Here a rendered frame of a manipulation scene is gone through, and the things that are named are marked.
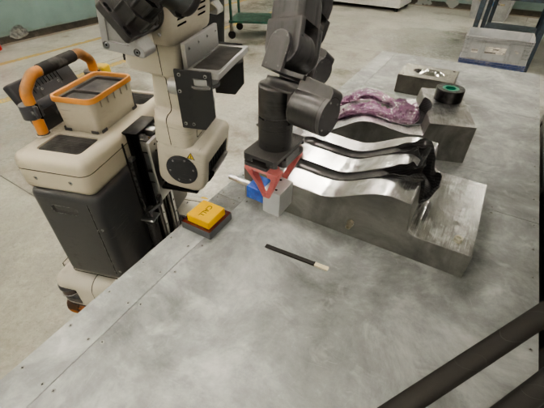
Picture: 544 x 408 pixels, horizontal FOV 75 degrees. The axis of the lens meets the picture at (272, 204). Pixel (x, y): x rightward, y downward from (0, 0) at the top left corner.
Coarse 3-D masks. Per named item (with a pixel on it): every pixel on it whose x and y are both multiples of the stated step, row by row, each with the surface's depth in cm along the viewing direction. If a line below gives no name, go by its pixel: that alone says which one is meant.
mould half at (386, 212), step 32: (320, 160) 84; (352, 160) 84; (384, 160) 78; (416, 160) 75; (320, 192) 75; (352, 192) 71; (384, 192) 67; (416, 192) 67; (448, 192) 79; (480, 192) 79; (320, 224) 79; (384, 224) 70; (416, 224) 70; (448, 224) 71; (416, 256) 70; (448, 256) 66
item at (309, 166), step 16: (320, 144) 91; (336, 144) 90; (400, 144) 81; (416, 144) 80; (432, 144) 77; (304, 160) 84; (432, 160) 77; (336, 176) 80; (352, 176) 79; (368, 176) 75; (384, 176) 71; (400, 176) 70; (416, 176) 68; (432, 176) 79; (432, 192) 73
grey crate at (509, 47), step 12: (468, 36) 346; (480, 36) 341; (492, 36) 367; (504, 36) 362; (516, 36) 357; (528, 36) 353; (468, 48) 352; (480, 48) 347; (492, 48) 342; (504, 48) 337; (516, 48) 333; (528, 48) 329; (492, 60) 348; (504, 60) 343; (516, 60) 338
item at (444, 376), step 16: (512, 320) 52; (528, 320) 50; (496, 336) 50; (512, 336) 49; (528, 336) 50; (464, 352) 50; (480, 352) 49; (496, 352) 49; (448, 368) 48; (464, 368) 48; (480, 368) 48; (416, 384) 48; (432, 384) 47; (448, 384) 47; (400, 400) 47; (416, 400) 47; (432, 400) 47
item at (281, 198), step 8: (232, 176) 70; (248, 184) 69; (256, 184) 67; (264, 184) 67; (280, 184) 65; (288, 184) 65; (248, 192) 67; (256, 192) 66; (280, 192) 63; (288, 192) 66; (256, 200) 68; (264, 200) 66; (272, 200) 64; (280, 200) 64; (288, 200) 67; (264, 208) 67; (272, 208) 66; (280, 208) 65
